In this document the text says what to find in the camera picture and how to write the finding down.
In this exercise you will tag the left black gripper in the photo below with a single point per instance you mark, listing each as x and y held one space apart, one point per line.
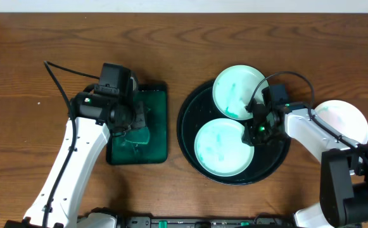
140 114

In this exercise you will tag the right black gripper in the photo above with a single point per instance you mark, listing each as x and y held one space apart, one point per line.
250 132

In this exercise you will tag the green sponge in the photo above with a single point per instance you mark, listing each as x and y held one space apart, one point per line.
138 136

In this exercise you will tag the pale green plate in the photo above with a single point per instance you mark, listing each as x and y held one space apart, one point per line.
233 88
219 148

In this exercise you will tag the white plate green stain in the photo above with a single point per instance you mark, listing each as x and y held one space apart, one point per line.
345 118

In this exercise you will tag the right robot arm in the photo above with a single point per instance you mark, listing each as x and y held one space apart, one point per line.
343 161

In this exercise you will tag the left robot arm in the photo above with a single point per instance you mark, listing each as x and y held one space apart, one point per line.
93 120

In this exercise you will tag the rectangular black tray green water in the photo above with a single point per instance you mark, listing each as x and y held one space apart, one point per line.
121 152

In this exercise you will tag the round black tray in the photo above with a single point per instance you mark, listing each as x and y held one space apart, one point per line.
196 111

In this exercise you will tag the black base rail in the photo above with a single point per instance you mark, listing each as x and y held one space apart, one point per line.
147 220

